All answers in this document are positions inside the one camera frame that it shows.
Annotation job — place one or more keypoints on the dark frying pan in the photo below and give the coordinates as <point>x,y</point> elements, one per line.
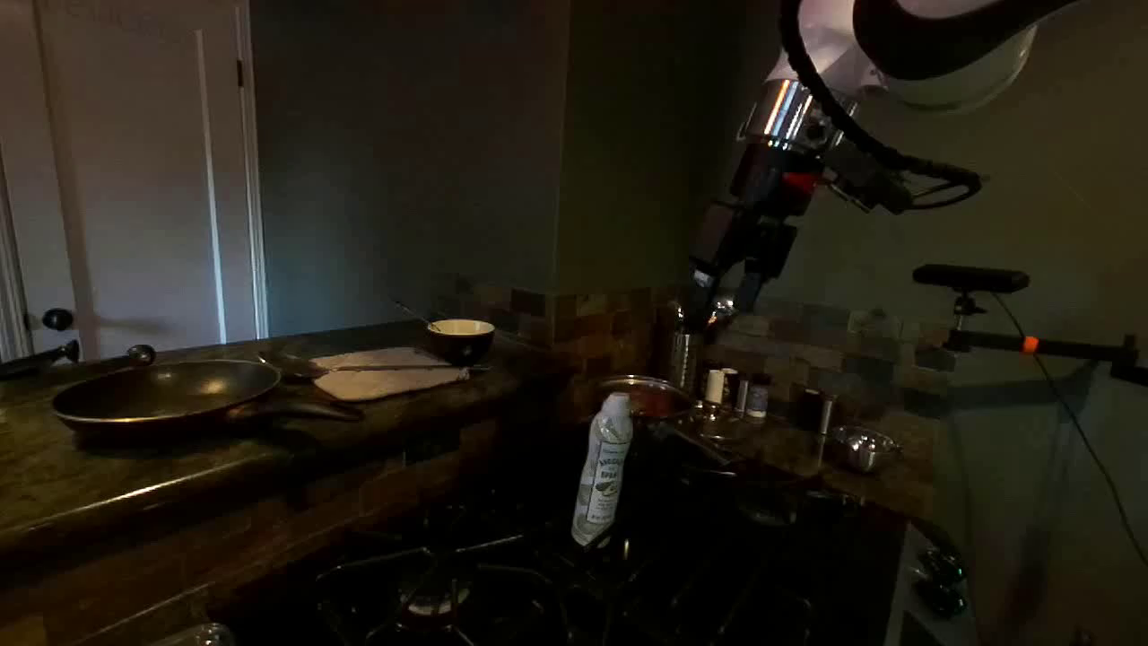
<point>165,394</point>

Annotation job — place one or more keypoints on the dark bowl with white inside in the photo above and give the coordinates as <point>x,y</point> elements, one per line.
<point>460,344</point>

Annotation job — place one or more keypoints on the black gas stove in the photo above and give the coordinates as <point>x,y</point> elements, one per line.
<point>477,586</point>

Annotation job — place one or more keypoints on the dark jar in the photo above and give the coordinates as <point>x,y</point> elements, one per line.
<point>816,415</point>

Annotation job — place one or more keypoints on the stove knob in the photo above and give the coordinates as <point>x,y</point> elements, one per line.
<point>945,568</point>
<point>945,600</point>

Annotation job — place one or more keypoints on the small red pot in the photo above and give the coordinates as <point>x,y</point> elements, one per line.
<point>646,397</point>

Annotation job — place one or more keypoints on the large metal spoon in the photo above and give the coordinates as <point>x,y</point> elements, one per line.
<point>289,364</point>

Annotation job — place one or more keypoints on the small metal shaker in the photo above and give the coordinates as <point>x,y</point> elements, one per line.
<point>717,384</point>
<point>753,401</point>

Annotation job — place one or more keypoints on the metal ladle in holder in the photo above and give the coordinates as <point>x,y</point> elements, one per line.
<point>717,315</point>

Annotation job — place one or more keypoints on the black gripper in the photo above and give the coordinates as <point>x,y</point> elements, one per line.
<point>748,226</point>

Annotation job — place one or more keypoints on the white door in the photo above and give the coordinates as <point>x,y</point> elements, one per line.
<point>129,181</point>

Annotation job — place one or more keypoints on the white spray bottle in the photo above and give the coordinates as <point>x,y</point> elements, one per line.
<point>599,472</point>

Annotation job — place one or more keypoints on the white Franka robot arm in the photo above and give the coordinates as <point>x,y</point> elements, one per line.
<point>828,36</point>

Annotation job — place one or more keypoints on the black camera on stand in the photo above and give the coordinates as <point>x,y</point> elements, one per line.
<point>968,278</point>

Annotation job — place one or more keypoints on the small shiny metal bowl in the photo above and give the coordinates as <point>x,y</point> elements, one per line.
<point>863,450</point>

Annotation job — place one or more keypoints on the dark rod with round knob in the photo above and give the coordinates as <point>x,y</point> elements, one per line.
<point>142,352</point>

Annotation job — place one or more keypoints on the black camera mount rod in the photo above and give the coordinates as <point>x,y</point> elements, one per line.
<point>1077,351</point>

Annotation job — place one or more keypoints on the dark round door knob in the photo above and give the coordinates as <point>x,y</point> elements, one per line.
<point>58,321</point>

